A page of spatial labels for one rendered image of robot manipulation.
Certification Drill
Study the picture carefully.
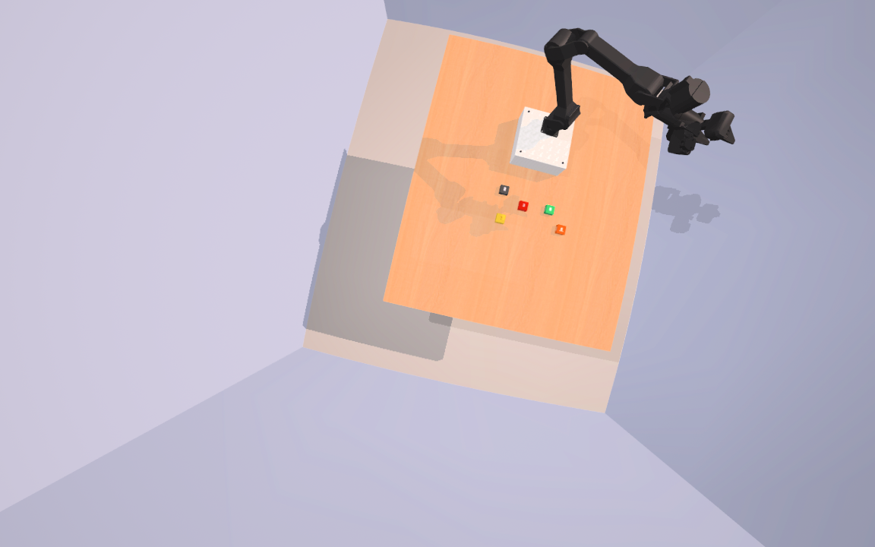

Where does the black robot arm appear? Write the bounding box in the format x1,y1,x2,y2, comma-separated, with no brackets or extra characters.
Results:
541,27,710,155

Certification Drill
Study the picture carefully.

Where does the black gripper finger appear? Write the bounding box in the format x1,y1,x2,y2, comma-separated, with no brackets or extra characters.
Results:
720,126,735,144
693,130,709,145

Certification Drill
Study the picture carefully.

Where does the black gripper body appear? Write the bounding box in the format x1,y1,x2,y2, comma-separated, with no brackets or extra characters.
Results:
666,110,734,141

